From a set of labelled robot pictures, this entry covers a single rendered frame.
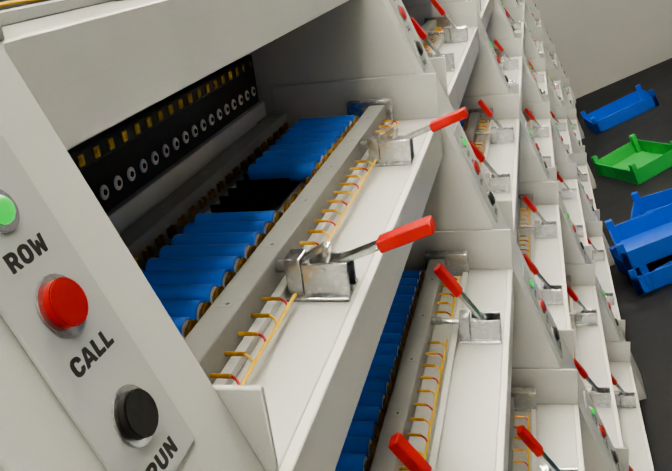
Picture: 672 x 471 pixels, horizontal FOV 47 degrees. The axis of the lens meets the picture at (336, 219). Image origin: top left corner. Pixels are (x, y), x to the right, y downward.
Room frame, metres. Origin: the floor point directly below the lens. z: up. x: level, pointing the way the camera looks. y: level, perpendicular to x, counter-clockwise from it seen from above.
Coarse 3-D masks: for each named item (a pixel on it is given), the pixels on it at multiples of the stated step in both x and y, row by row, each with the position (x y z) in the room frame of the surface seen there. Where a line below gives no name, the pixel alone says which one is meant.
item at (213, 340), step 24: (360, 120) 0.78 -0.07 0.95; (384, 120) 0.81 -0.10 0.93; (336, 168) 0.63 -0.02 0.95; (360, 168) 0.66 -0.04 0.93; (312, 192) 0.57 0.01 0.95; (336, 192) 0.60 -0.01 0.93; (288, 216) 0.53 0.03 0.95; (312, 216) 0.54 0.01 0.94; (264, 240) 0.49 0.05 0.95; (288, 240) 0.49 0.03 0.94; (264, 264) 0.45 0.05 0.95; (240, 288) 0.42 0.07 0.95; (264, 288) 0.44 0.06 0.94; (216, 312) 0.40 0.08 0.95; (240, 312) 0.40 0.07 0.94; (192, 336) 0.38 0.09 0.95; (216, 336) 0.37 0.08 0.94; (240, 336) 0.40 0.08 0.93; (264, 336) 0.39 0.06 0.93; (216, 360) 0.37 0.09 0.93; (240, 384) 0.35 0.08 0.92
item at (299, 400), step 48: (288, 96) 0.89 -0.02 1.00; (336, 96) 0.87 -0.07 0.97; (384, 96) 0.85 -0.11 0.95; (432, 96) 0.84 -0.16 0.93; (432, 144) 0.77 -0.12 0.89; (144, 192) 0.60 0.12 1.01; (384, 192) 0.62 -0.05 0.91; (336, 240) 0.53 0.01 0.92; (384, 288) 0.49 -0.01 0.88; (288, 336) 0.41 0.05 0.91; (336, 336) 0.40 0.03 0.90; (288, 384) 0.36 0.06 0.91; (336, 384) 0.36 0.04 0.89; (288, 432) 0.32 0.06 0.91; (336, 432) 0.36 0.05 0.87
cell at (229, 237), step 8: (232, 232) 0.53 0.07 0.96; (240, 232) 0.53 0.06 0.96; (248, 232) 0.52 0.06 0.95; (256, 232) 0.52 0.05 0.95; (176, 240) 0.54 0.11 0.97; (184, 240) 0.53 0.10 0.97; (192, 240) 0.53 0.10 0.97; (200, 240) 0.53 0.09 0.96; (208, 240) 0.53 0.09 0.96; (216, 240) 0.52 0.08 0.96; (224, 240) 0.52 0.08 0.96; (232, 240) 0.52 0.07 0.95; (240, 240) 0.52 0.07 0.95; (248, 240) 0.52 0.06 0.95; (256, 240) 0.52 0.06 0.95
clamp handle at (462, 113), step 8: (456, 112) 0.67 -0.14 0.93; (464, 112) 0.67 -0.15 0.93; (440, 120) 0.67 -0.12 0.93; (448, 120) 0.67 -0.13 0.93; (456, 120) 0.67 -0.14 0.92; (424, 128) 0.68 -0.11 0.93; (432, 128) 0.68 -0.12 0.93; (440, 128) 0.67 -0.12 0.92; (392, 136) 0.69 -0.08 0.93; (408, 136) 0.69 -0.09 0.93; (416, 136) 0.68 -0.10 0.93
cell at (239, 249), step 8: (168, 248) 0.52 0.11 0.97; (176, 248) 0.52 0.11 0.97; (184, 248) 0.51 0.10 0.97; (192, 248) 0.51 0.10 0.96; (200, 248) 0.51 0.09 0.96; (208, 248) 0.51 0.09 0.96; (216, 248) 0.50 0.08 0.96; (224, 248) 0.50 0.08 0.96; (232, 248) 0.50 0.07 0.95; (240, 248) 0.50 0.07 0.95; (248, 248) 0.50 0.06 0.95; (160, 256) 0.52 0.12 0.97; (168, 256) 0.51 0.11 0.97; (176, 256) 0.51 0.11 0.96; (184, 256) 0.51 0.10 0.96; (192, 256) 0.51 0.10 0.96; (200, 256) 0.51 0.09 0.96; (240, 256) 0.49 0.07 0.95
